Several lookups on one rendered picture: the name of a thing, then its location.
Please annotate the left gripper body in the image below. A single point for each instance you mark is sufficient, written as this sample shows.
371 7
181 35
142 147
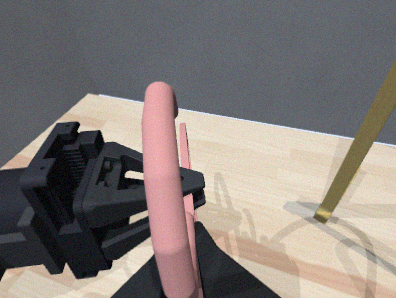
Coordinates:
47 232

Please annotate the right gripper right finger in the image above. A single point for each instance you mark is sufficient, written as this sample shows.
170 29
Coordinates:
222 276

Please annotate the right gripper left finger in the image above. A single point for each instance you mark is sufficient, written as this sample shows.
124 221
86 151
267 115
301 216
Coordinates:
145 283

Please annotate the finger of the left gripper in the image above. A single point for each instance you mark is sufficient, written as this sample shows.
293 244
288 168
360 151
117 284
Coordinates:
105 202
121 237

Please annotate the olive-yellow wooden hanger rack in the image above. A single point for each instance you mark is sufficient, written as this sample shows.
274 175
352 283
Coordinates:
375 119

